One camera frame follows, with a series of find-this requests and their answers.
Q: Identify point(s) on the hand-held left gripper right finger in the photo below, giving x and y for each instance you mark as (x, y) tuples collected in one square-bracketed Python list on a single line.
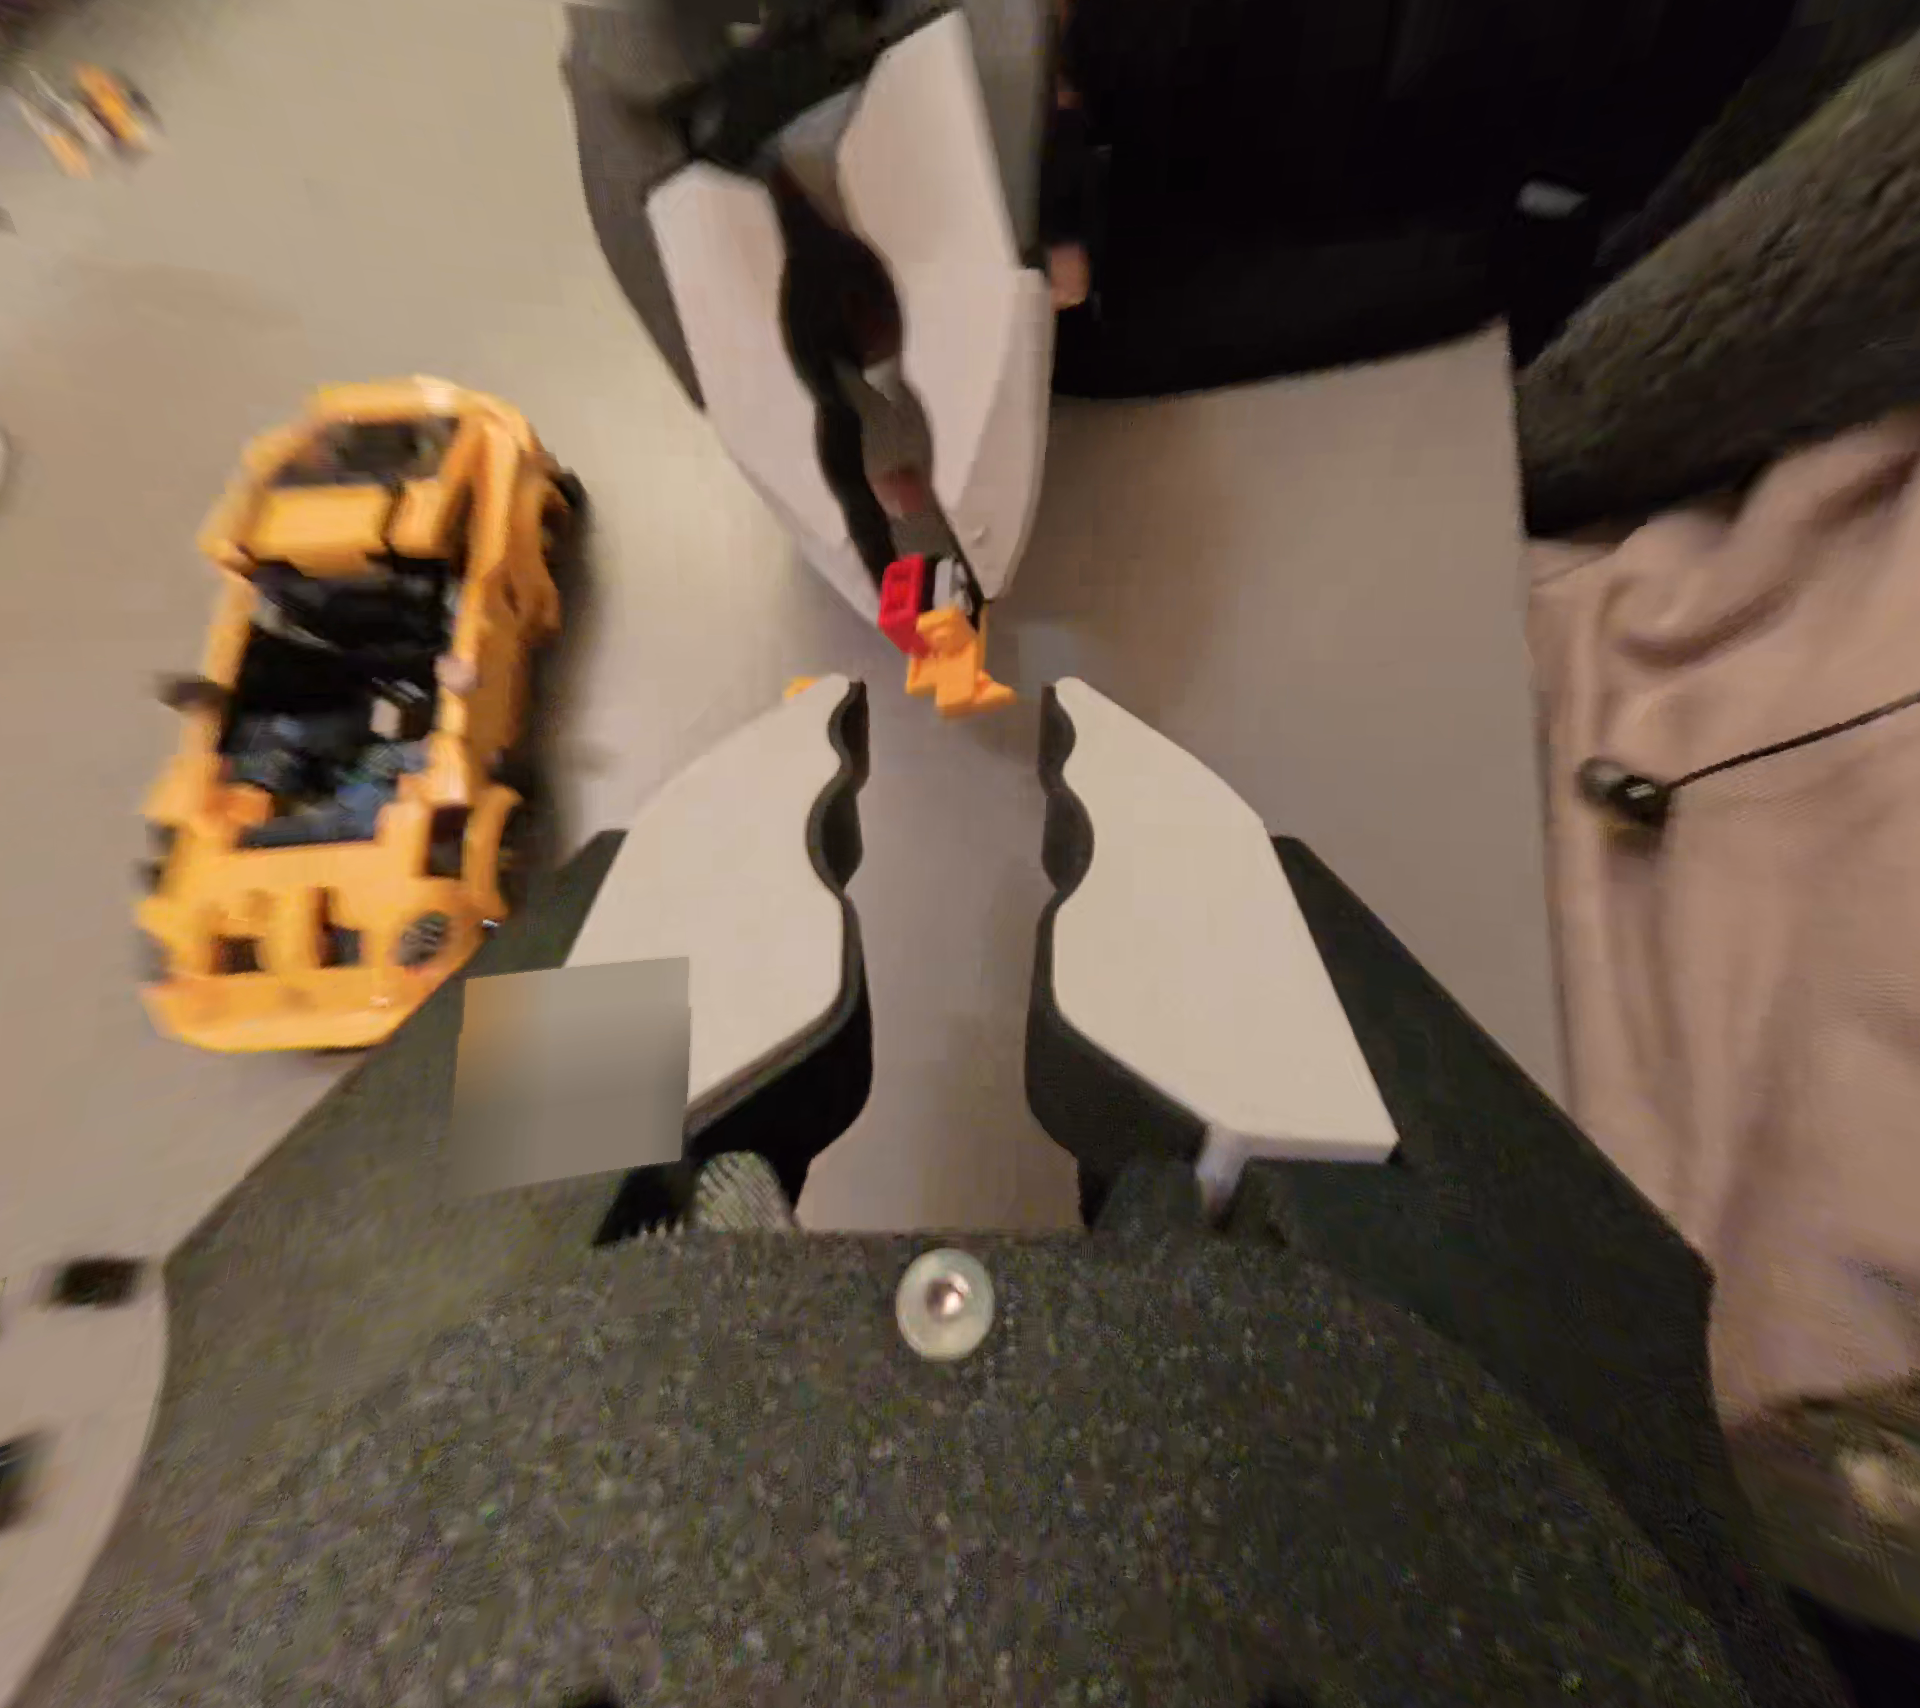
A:
[(1201, 972)]

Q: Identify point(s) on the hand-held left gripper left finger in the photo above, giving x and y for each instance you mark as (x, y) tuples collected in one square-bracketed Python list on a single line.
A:
[(735, 899)]

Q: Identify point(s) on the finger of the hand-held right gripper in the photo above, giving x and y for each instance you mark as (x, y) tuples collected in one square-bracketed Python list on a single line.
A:
[(735, 313), (975, 358)]

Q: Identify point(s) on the orange plate with red brick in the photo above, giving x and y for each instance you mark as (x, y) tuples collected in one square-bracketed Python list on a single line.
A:
[(902, 590)]

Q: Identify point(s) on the person's right forearm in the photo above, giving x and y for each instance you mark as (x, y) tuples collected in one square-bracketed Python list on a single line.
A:
[(1350, 88)]

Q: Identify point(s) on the yellow lego car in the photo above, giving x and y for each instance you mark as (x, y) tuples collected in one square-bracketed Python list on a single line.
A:
[(300, 522)]

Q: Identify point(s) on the clear bag of lego pieces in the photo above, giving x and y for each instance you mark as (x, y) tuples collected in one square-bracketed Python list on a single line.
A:
[(90, 119)]

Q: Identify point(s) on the scattered small lego pieces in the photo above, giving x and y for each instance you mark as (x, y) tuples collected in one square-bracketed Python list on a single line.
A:
[(93, 1283)]

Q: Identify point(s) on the person's right hand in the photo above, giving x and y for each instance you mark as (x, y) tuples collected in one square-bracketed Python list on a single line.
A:
[(1069, 277)]

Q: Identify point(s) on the beige sweatshirt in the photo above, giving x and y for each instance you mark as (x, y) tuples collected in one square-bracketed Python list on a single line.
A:
[(1771, 989)]

